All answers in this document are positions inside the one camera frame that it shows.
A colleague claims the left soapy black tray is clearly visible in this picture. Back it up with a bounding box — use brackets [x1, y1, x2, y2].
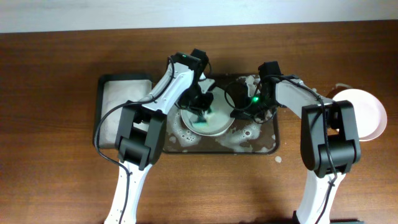
[94, 73, 152, 149]

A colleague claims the grey green plate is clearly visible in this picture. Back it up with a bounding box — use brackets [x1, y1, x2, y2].
[181, 87, 234, 136]

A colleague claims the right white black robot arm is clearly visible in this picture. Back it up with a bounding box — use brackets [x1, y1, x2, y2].
[231, 61, 361, 223]

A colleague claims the green yellow sponge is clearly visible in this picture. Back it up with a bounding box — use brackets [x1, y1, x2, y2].
[192, 107, 214, 126]

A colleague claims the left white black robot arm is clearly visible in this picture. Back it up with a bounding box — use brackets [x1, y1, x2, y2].
[93, 49, 213, 223]

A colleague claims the middle dark wet tray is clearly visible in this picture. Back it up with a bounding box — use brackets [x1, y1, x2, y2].
[164, 74, 280, 154]

